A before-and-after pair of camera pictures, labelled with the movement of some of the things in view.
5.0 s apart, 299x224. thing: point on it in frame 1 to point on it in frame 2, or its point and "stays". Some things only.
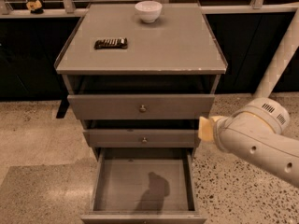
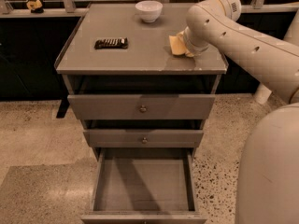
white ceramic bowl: x=148 y=10 stays
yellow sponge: x=206 y=132 to x=177 y=47
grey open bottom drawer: x=144 y=186 stays
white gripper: x=219 y=131 to x=189 y=43
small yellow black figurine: x=35 y=7 stays
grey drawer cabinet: x=141 y=76 stays
